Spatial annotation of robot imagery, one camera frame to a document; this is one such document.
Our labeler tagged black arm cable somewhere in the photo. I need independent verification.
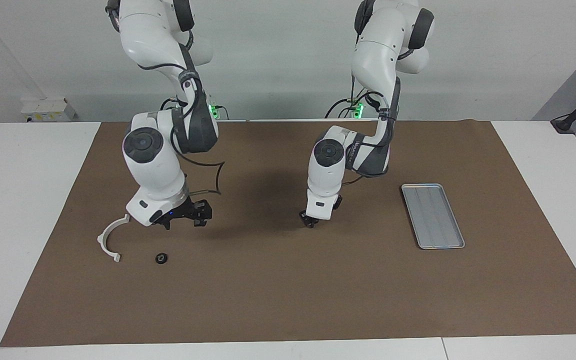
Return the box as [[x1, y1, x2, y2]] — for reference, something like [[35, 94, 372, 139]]
[[340, 74, 402, 187], [160, 30, 227, 197]]

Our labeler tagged brown table mat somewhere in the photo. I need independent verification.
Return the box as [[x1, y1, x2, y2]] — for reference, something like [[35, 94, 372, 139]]
[[0, 120, 576, 348]]

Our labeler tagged silver metal tray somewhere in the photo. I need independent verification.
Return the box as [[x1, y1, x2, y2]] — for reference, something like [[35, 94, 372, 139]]
[[400, 183, 466, 250]]

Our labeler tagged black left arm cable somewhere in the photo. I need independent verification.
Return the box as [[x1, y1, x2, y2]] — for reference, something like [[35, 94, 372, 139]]
[[340, 74, 402, 187]]

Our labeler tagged white semicircular plastic bracket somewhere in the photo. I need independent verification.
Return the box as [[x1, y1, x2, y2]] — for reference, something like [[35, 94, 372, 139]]
[[96, 213, 131, 264]]

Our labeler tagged black base cable bundle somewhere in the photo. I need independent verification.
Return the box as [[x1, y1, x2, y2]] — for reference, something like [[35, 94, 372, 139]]
[[160, 97, 230, 122], [324, 95, 365, 120]]

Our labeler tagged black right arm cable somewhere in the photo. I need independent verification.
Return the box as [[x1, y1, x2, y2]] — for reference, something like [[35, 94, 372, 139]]
[[160, 30, 227, 197]]

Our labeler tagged white box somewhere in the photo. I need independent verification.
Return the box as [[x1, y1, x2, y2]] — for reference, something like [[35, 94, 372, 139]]
[[20, 97, 77, 123]]

